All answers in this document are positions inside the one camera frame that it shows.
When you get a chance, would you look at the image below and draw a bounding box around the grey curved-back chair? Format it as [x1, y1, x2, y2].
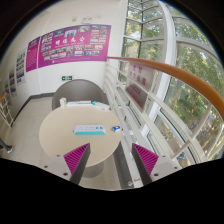
[51, 78, 108, 111]

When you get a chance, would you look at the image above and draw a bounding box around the white rectangular box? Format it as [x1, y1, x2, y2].
[94, 101, 111, 112]

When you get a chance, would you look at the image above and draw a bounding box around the white and teal power strip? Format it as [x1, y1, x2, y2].
[73, 124, 107, 136]

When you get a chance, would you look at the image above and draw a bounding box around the white railing with wooden handrail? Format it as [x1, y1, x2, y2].
[104, 55, 224, 188]

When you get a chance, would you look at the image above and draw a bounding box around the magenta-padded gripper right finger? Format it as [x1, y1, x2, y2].
[131, 143, 183, 186]

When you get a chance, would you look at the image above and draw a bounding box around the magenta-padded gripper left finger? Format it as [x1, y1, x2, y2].
[43, 143, 92, 185]

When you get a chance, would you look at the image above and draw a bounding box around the large magenta wall poster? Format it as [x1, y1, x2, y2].
[37, 23, 112, 69]

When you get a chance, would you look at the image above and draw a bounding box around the row of wall photo boards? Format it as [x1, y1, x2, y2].
[3, 49, 27, 98]

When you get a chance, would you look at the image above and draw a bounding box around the narrow magenta wall poster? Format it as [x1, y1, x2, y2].
[25, 36, 41, 73]

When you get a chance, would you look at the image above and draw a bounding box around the white window frame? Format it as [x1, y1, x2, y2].
[121, 0, 224, 161]

